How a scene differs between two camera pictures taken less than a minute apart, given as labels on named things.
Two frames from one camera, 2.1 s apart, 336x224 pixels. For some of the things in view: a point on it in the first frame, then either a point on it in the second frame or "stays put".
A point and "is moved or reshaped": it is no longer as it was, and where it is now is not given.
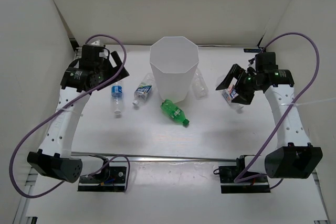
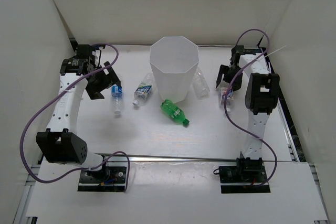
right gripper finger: x=235 y=72 -> x=222 y=70
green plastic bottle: x=174 y=112 stays put
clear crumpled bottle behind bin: x=199 y=86 stays put
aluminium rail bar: x=157 y=156 stays put
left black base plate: x=115 y=182 stays put
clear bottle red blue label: x=230 y=93 is moved or reshaped
